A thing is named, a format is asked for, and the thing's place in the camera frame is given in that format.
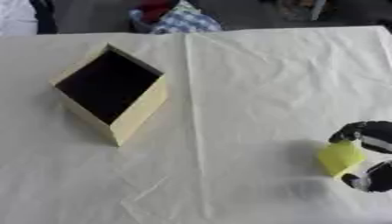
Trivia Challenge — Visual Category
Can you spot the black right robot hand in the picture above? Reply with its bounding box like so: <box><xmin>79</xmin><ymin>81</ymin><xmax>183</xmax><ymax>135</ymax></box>
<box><xmin>327</xmin><ymin>120</ymin><xmax>392</xmax><ymax>193</ymax></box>

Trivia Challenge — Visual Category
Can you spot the yellow block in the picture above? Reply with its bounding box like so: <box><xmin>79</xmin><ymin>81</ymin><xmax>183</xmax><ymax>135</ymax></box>
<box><xmin>315</xmin><ymin>140</ymin><xmax>368</xmax><ymax>179</ymax></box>

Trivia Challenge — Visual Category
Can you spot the tan cardboard box black inside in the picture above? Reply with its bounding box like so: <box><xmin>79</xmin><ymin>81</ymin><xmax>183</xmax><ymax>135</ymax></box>
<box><xmin>49</xmin><ymin>42</ymin><xmax>171</xmax><ymax>147</ymax></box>

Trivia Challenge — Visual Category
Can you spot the blue white checked bag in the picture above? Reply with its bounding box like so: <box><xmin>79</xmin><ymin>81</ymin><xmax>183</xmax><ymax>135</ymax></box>
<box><xmin>127</xmin><ymin>0</ymin><xmax>224</xmax><ymax>35</ymax></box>

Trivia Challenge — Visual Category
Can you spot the red cloth item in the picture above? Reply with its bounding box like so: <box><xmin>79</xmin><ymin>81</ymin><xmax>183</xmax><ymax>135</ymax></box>
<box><xmin>137</xmin><ymin>0</ymin><xmax>178</xmax><ymax>25</ymax></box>

